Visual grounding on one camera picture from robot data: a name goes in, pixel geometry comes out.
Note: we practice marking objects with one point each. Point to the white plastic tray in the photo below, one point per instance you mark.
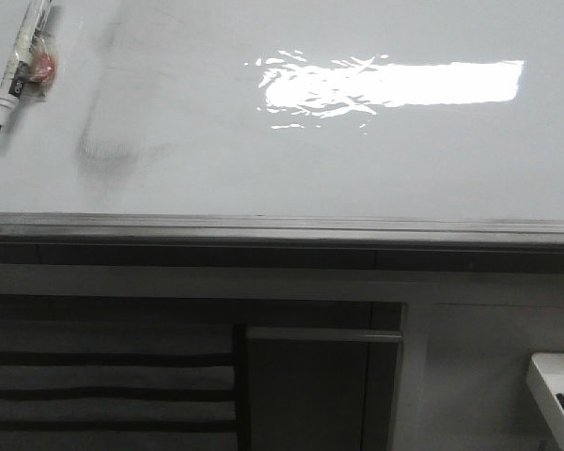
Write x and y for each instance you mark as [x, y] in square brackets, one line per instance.
[545, 380]

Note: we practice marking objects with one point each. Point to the white whiteboard with frame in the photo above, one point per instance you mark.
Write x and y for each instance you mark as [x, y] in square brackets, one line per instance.
[391, 135]

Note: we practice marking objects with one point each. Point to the white black whiteboard marker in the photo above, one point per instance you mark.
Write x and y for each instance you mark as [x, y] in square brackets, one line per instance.
[32, 65]

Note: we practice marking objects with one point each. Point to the striped slatted panel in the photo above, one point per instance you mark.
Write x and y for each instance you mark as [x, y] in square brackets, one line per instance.
[115, 386]

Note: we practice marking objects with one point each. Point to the dark cabinet panel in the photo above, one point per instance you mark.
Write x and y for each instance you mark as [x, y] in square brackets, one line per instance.
[321, 389]

